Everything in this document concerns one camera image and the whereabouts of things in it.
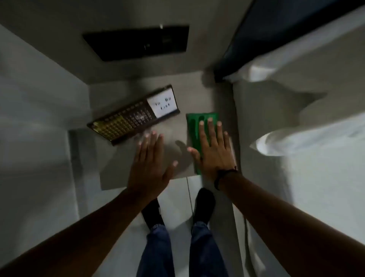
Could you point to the white bed sheet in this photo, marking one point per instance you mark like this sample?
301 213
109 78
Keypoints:
313 74

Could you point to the black sock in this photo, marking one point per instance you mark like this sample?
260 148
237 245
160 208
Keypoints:
152 212
204 205

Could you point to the person's left thumb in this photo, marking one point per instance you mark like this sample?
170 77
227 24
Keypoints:
172 169

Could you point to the person's left little finger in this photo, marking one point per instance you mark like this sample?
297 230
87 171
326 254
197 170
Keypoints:
140 152

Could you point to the grey bedside table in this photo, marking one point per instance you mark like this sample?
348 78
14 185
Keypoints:
182 97

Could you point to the person's right thumb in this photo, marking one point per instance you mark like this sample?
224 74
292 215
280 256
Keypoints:
194 155

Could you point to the white pillow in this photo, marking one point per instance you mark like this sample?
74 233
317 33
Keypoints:
313 139

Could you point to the green cleaning cloth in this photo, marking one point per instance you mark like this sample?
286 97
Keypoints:
194 128

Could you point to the dark rectangular wall panel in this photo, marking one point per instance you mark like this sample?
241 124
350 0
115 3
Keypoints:
134 42

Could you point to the black wristband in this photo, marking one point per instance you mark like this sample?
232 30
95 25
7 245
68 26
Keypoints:
221 175

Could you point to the person's right forearm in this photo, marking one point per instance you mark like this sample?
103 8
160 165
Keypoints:
285 228

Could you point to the person's left forearm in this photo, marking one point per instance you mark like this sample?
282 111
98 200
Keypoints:
85 236

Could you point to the blue jeans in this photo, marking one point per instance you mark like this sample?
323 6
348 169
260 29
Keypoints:
205 251

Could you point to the wooden desk calendar board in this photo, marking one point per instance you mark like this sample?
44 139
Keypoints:
128 119

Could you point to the person's right middle finger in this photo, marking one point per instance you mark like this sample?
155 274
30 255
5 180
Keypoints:
212 132

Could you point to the person's right little finger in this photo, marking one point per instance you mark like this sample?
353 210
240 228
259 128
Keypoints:
227 142

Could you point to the dark bed headboard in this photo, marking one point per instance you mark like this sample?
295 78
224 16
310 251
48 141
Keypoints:
273 25

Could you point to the person's right hand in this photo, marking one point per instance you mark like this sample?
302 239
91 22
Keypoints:
216 159

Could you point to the person's left middle finger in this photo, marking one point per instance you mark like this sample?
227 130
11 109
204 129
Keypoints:
154 144

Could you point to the person's left hand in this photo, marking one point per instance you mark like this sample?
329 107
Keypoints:
148 171

